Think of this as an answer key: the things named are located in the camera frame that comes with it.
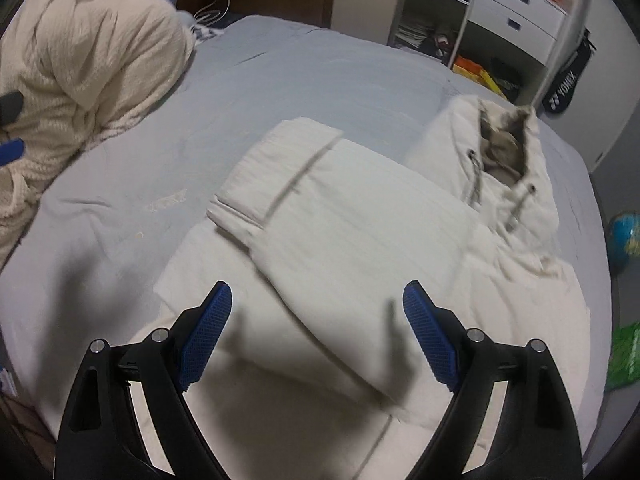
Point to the blue world globe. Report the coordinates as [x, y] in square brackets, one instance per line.
[622, 240]

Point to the open wardrobe shelf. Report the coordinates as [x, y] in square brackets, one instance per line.
[428, 27]

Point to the white charger with cable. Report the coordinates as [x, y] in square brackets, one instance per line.
[212, 12]

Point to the green shopping bag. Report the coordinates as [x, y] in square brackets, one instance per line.
[623, 364]

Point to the bed with grey-blue sheet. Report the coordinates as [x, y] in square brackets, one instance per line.
[108, 225]

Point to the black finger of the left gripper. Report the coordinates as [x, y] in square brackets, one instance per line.
[11, 106]

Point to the cream fleece blanket pile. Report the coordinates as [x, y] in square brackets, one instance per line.
[87, 70]

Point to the white hooded padded jacket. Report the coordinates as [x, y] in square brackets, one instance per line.
[318, 374]

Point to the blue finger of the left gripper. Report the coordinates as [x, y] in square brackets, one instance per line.
[11, 151]

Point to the orange yellow box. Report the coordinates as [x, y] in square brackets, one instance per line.
[475, 72]

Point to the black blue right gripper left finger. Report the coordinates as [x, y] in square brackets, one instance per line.
[99, 436]

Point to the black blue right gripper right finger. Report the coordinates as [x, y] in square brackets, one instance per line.
[509, 416]

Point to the white drawer unit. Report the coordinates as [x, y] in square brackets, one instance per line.
[543, 32]

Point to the black Yonex racket bag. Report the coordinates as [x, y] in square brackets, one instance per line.
[563, 86]

